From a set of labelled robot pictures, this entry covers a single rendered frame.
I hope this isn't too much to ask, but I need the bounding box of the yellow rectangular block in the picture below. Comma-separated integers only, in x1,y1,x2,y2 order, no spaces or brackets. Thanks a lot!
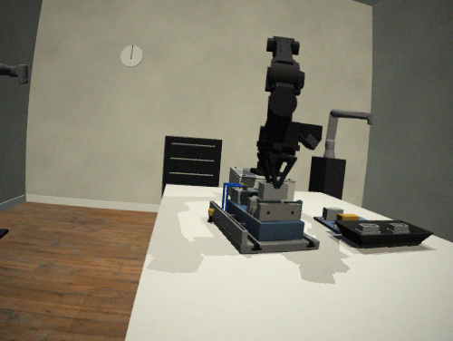
336,214,360,220

